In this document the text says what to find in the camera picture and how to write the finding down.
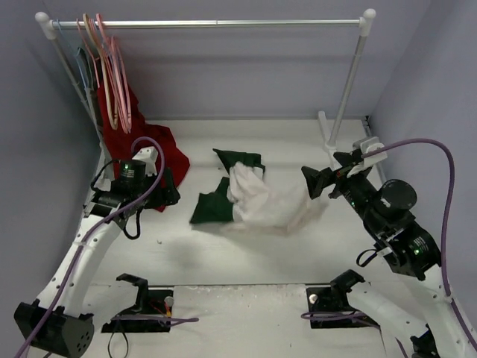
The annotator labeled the white green raglan t shirt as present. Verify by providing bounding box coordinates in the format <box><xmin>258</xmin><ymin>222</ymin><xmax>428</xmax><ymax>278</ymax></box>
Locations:
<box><xmin>189</xmin><ymin>148</ymin><xmax>327</xmax><ymax>236</ymax></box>

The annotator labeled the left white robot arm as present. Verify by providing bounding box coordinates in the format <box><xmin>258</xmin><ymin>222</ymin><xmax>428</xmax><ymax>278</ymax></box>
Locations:
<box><xmin>14</xmin><ymin>156</ymin><xmax>180</xmax><ymax>357</ymax></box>

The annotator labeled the red t shirt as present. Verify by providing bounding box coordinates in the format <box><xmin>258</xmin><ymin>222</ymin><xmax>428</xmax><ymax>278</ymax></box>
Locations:
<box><xmin>95</xmin><ymin>86</ymin><xmax>191</xmax><ymax>213</ymax></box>

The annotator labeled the beige wooden hanger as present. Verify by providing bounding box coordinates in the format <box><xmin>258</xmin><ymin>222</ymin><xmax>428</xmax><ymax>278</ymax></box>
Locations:
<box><xmin>82</xmin><ymin>13</ymin><xmax>119</xmax><ymax>130</ymax></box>

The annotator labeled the blue plastic hanger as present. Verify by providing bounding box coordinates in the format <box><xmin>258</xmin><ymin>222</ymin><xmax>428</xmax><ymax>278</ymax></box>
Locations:
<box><xmin>53</xmin><ymin>19</ymin><xmax>92</xmax><ymax>90</ymax></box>

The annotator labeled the white metal clothes rack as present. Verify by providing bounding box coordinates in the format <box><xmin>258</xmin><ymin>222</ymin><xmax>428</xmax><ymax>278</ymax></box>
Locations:
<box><xmin>34</xmin><ymin>9</ymin><xmax>376</xmax><ymax>166</ymax></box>

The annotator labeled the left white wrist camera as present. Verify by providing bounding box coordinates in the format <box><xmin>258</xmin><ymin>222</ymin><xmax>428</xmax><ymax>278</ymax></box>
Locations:
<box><xmin>133</xmin><ymin>146</ymin><xmax>159</xmax><ymax>177</ymax></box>

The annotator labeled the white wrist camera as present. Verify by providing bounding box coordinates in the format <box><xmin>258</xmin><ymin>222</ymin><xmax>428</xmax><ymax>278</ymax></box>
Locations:
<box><xmin>133</xmin><ymin>146</ymin><xmax>159</xmax><ymax>177</ymax></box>
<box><xmin>353</xmin><ymin>136</ymin><xmax>388</xmax><ymax>166</ymax></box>

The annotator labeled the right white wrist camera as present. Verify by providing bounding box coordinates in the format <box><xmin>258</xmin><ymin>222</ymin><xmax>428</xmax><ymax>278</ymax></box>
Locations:
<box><xmin>353</xmin><ymin>136</ymin><xmax>388</xmax><ymax>166</ymax></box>

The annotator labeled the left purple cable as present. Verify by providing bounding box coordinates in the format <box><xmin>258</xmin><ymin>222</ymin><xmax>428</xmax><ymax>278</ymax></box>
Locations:
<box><xmin>16</xmin><ymin>136</ymin><xmax>200</xmax><ymax>358</ymax></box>

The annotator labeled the purple cable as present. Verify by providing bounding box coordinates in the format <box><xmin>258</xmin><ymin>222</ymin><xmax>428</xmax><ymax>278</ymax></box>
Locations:
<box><xmin>300</xmin><ymin>138</ymin><xmax>471</xmax><ymax>358</ymax></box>
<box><xmin>16</xmin><ymin>136</ymin><xmax>200</xmax><ymax>358</ymax></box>

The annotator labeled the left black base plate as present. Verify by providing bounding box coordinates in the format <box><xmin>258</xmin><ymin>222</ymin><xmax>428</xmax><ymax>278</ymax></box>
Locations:
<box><xmin>101</xmin><ymin>288</ymin><xmax>174</xmax><ymax>333</ymax></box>

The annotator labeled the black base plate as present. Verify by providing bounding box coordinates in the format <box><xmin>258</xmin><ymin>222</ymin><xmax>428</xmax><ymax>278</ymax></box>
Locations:
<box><xmin>101</xmin><ymin>288</ymin><xmax>174</xmax><ymax>333</ymax></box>
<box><xmin>301</xmin><ymin>285</ymin><xmax>379</xmax><ymax>330</ymax></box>

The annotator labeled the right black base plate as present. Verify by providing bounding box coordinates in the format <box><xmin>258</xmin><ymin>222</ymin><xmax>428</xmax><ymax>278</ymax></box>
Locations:
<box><xmin>301</xmin><ymin>285</ymin><xmax>379</xmax><ymax>330</ymax></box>

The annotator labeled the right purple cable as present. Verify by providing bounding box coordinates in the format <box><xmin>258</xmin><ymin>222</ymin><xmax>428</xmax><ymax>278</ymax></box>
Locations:
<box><xmin>300</xmin><ymin>138</ymin><xmax>471</xmax><ymax>358</ymax></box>

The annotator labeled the black loop cable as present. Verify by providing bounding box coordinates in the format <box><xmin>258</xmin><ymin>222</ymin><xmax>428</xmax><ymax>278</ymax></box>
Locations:
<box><xmin>107</xmin><ymin>330</ymin><xmax>131</xmax><ymax>357</ymax></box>

